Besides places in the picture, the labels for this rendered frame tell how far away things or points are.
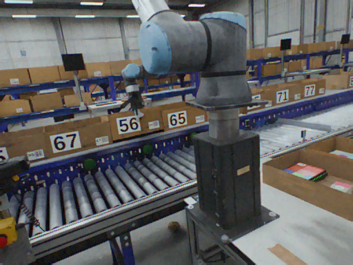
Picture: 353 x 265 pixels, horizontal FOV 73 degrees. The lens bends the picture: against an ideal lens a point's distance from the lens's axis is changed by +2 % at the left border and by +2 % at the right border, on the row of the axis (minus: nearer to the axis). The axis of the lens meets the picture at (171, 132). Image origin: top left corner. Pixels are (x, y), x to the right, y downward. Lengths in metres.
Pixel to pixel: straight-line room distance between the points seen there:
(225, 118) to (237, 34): 0.26
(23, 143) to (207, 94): 1.16
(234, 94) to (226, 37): 0.17
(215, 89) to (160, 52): 0.21
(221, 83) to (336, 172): 0.79
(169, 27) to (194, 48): 0.09
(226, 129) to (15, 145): 1.22
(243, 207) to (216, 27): 0.61
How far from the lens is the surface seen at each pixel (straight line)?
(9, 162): 0.97
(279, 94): 2.52
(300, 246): 0.91
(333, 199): 1.07
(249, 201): 0.94
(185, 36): 0.72
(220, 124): 0.82
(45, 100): 5.86
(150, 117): 1.73
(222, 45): 0.77
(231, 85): 0.77
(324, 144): 1.60
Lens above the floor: 1.32
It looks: 15 degrees down
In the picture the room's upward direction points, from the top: 7 degrees counter-clockwise
